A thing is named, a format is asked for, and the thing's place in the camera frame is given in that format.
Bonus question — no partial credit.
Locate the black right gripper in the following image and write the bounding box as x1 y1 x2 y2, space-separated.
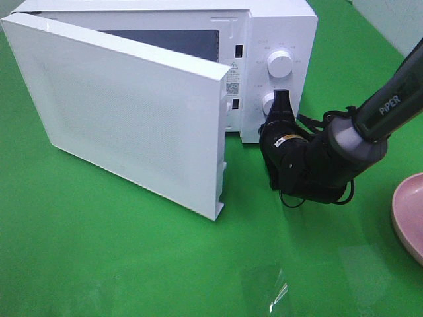
259 89 311 192

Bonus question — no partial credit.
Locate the pink round plate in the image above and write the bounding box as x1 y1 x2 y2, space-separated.
391 172 422 266

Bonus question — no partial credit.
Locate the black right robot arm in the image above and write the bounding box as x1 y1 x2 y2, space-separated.
258 42 422 205

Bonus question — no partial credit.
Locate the lower white microwave knob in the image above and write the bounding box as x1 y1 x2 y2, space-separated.
262 92 274 116

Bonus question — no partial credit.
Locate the white microwave knob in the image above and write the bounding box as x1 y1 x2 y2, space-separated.
266 50 293 79
262 92 274 116

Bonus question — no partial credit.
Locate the upper white microwave knob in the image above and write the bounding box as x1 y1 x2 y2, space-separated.
266 50 293 79

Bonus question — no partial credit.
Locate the white warning label sticker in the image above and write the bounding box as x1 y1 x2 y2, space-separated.
226 59 242 96

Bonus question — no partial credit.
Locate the white microwave oven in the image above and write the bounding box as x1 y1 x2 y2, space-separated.
8 1 318 143

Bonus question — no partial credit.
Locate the black camera cable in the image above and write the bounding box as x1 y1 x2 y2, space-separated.
279 105 358 209

